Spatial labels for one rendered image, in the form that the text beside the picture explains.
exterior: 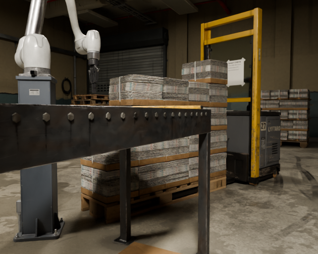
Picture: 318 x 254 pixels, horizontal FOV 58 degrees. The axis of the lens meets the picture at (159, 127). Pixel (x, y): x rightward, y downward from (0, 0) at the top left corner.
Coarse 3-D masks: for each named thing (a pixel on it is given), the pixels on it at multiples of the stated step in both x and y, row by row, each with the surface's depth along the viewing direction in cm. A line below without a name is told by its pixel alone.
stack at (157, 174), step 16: (160, 144) 232; (176, 144) 244; (192, 144) 261; (96, 160) 208; (112, 160) 202; (176, 160) 246; (192, 160) 261; (96, 176) 209; (112, 176) 203; (144, 176) 223; (160, 176) 234; (176, 176) 247; (192, 176) 262; (96, 192) 210; (112, 192) 203; (160, 192) 234; (96, 208) 210; (112, 208) 203; (144, 208) 227
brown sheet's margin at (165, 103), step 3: (165, 102) 235; (168, 102) 237; (171, 102) 239; (174, 102) 241; (177, 102) 244; (180, 102) 246; (183, 102) 249; (186, 102) 252; (165, 105) 235; (168, 105) 237; (171, 105) 239; (174, 105) 242; (177, 105) 244; (180, 105) 247; (183, 105) 249; (186, 105) 252
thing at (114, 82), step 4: (112, 80) 236; (116, 80) 231; (112, 84) 237; (116, 84) 231; (112, 88) 236; (116, 88) 231; (112, 92) 235; (116, 92) 230; (112, 96) 235; (116, 96) 230
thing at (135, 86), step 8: (128, 80) 216; (136, 80) 212; (144, 80) 217; (152, 80) 221; (160, 80) 225; (128, 88) 215; (136, 88) 213; (144, 88) 218; (152, 88) 222; (160, 88) 227; (128, 96) 215; (136, 96) 214; (144, 96) 218; (152, 96) 223; (160, 96) 227
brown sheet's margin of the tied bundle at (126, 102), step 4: (124, 100) 220; (128, 100) 215; (132, 100) 211; (136, 100) 213; (140, 100) 215; (144, 100) 217; (148, 100) 219; (152, 100) 222; (156, 100) 224; (160, 100) 226; (124, 104) 221; (128, 104) 216; (132, 104) 211; (136, 104) 213; (140, 104) 215; (144, 104) 217; (148, 104) 220; (152, 104) 222; (156, 104) 224; (160, 104) 226
